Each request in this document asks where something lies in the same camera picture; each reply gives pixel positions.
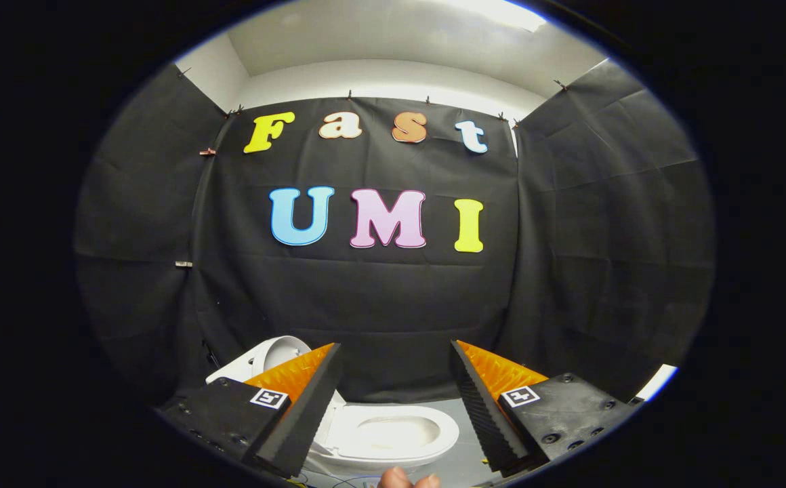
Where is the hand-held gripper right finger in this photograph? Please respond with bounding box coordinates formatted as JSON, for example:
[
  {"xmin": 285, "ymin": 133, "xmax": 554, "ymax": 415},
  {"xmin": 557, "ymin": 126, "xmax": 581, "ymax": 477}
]
[{"xmin": 450, "ymin": 340, "xmax": 638, "ymax": 475}]

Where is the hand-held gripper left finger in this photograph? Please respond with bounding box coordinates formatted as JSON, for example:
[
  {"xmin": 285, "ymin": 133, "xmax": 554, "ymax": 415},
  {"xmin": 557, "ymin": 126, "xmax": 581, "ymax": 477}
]
[{"xmin": 159, "ymin": 342, "xmax": 342, "ymax": 479}]

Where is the black backdrop cloth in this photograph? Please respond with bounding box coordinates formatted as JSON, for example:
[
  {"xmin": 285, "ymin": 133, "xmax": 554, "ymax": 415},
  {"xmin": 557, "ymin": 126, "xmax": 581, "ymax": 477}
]
[{"xmin": 75, "ymin": 58, "xmax": 716, "ymax": 407}]

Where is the white toilet lid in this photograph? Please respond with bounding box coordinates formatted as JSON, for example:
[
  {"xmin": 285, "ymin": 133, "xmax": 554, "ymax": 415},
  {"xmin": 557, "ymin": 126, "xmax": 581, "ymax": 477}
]
[{"xmin": 244, "ymin": 335, "xmax": 346, "ymax": 448}]

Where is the white toilet seat ring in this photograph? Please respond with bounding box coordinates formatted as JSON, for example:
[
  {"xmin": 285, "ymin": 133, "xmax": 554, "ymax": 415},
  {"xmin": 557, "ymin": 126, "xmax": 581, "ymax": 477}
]
[{"xmin": 325, "ymin": 405, "xmax": 460, "ymax": 468}]

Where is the white ceramic toilet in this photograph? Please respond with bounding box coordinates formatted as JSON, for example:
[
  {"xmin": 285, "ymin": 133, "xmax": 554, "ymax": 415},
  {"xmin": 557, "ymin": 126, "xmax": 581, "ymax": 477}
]
[{"xmin": 205, "ymin": 352, "xmax": 460, "ymax": 475}]

